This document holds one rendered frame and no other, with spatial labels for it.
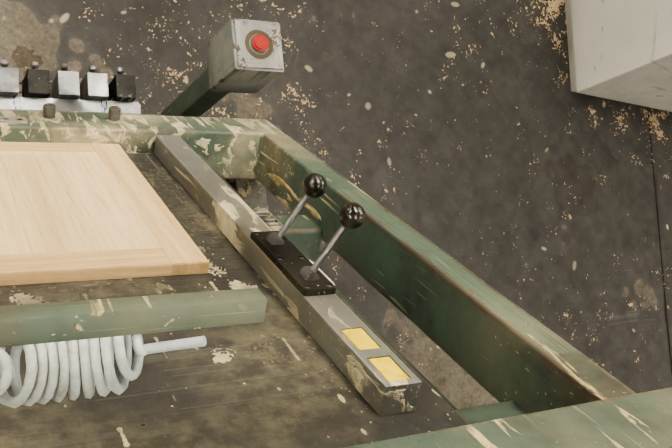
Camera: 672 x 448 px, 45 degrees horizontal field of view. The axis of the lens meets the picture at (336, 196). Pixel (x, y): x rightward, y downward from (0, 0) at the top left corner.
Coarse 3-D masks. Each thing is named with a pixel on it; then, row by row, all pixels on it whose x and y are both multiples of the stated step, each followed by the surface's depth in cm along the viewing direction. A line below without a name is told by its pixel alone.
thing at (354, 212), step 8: (344, 208) 113; (352, 208) 112; (360, 208) 113; (344, 216) 112; (352, 216) 112; (360, 216) 112; (344, 224) 113; (352, 224) 112; (360, 224) 113; (336, 232) 114; (336, 240) 113; (328, 248) 113; (320, 256) 114; (320, 264) 114; (304, 272) 113; (312, 272) 113
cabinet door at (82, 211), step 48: (0, 144) 154; (48, 144) 159; (96, 144) 164; (0, 192) 133; (48, 192) 136; (96, 192) 140; (144, 192) 143; (0, 240) 116; (48, 240) 119; (96, 240) 122; (144, 240) 125; (192, 240) 127
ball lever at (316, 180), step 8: (312, 176) 122; (320, 176) 123; (304, 184) 122; (312, 184) 122; (320, 184) 122; (304, 192) 123; (312, 192) 122; (320, 192) 122; (304, 200) 123; (296, 208) 123; (296, 216) 124; (288, 224) 123; (272, 232) 124; (280, 232) 123; (272, 240) 123; (280, 240) 123
